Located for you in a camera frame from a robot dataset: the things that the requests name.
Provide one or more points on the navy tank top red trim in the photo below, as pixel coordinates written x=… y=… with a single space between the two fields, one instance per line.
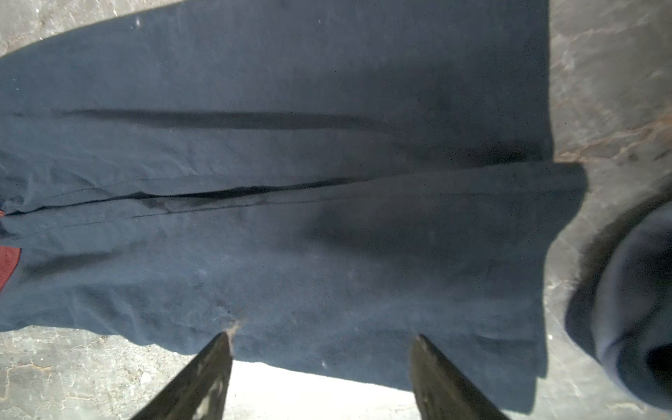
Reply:
x=328 y=178

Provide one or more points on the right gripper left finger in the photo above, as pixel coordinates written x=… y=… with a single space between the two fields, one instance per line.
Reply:
x=200 y=390

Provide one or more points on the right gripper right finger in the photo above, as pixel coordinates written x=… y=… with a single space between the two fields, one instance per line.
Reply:
x=440 y=389

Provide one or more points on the grey-blue printed tank top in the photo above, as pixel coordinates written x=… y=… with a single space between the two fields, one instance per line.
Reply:
x=620 y=313

